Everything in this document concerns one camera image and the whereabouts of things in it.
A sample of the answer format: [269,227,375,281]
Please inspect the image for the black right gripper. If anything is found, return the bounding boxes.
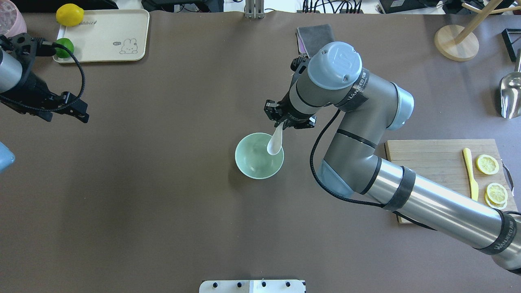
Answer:
[264,100,316,130]

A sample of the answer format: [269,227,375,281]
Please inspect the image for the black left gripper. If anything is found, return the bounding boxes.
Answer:
[0,33,89,124]

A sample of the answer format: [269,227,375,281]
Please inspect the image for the white ceramic spoon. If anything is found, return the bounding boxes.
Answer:
[267,123,284,155]

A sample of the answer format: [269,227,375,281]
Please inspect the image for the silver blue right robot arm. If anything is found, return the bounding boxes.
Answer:
[264,42,521,275]

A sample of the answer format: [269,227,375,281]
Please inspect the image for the light green ceramic bowl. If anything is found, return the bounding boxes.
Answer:
[234,132,285,179]

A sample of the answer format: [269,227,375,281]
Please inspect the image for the pink bowl with ice cubes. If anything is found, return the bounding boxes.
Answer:
[0,0,27,37]

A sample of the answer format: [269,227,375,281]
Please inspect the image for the green lime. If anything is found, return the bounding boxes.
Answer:
[55,38,75,58]

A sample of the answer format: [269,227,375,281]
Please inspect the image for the grey folded cloth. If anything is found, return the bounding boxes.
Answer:
[296,24,335,58]

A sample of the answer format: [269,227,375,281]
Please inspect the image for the yellow lemon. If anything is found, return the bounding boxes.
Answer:
[55,3,85,26]

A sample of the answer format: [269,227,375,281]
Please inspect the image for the cream plastic tray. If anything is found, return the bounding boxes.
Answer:
[56,9,150,63]

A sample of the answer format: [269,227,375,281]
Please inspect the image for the wooden cutting board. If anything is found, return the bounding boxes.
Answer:
[385,139,518,211]

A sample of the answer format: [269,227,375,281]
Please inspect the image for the wooden cup tree stand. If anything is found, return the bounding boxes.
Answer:
[434,0,521,62]

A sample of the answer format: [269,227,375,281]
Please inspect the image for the yellow plastic knife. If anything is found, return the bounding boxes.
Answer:
[462,148,479,201]

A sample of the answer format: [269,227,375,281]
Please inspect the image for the lemon slice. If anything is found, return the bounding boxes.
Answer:
[484,182,508,210]
[475,154,500,175]

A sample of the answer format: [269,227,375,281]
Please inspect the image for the metal scoop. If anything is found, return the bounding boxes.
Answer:
[500,49,521,119]

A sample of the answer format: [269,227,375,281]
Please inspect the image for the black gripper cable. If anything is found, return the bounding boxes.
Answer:
[310,109,438,231]

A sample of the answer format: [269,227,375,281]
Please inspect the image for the aluminium frame post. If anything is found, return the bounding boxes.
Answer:
[244,0,265,19]

